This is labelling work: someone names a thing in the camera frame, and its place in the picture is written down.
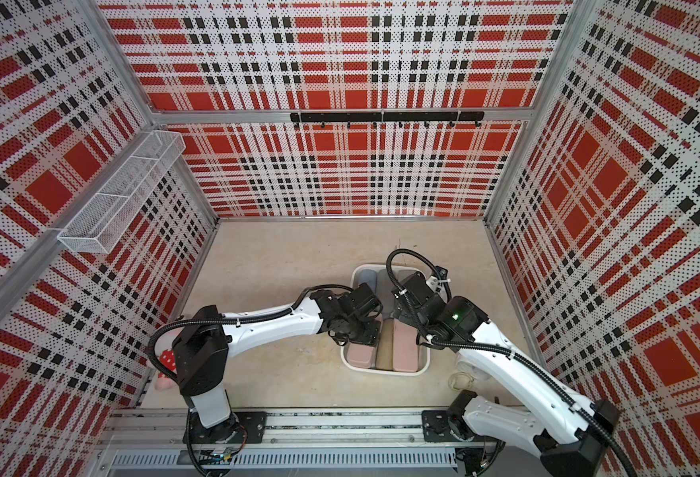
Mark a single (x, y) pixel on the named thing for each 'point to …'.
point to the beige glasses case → (385, 348)
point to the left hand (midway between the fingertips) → (372, 337)
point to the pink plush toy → (164, 350)
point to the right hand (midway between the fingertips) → (417, 309)
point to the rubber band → (459, 381)
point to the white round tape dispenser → (475, 371)
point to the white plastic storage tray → (397, 273)
